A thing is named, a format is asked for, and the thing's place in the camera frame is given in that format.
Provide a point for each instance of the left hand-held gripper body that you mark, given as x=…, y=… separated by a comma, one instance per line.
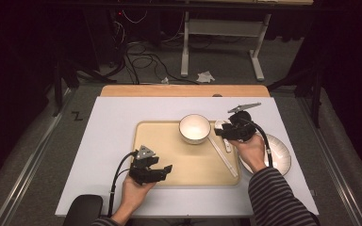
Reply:
x=143, y=168

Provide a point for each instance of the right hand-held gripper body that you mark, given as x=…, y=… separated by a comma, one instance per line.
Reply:
x=242, y=127

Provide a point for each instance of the white spoon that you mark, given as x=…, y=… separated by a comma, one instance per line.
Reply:
x=220, y=124

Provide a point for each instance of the beige tray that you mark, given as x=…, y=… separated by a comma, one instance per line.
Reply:
x=176, y=163

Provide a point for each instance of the white bowl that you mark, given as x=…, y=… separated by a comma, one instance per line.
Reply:
x=194, y=128

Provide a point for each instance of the white ribbed plate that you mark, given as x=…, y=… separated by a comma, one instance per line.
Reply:
x=281, y=153

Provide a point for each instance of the person's left hand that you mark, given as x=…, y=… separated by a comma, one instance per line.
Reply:
x=135, y=193

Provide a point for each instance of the person's right hand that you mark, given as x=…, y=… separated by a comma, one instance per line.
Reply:
x=251, y=153

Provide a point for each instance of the dark table grommet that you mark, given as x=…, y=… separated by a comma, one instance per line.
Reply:
x=217, y=95

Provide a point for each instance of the white table board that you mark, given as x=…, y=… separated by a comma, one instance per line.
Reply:
x=113, y=132

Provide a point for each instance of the crumpled white paper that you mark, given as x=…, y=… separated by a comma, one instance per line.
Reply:
x=205, y=77

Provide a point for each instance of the black chair back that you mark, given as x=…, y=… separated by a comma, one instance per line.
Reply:
x=83, y=209

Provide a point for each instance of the small crumpled paper scrap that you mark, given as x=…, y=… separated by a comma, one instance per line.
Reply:
x=165, y=80

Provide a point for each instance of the black metal stand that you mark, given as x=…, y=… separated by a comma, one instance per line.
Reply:
x=316, y=97
x=58, y=88

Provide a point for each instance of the metal floor rail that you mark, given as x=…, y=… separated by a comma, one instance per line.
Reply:
x=34, y=157
x=330, y=157

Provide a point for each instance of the white desk frame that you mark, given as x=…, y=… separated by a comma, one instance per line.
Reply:
x=223, y=27

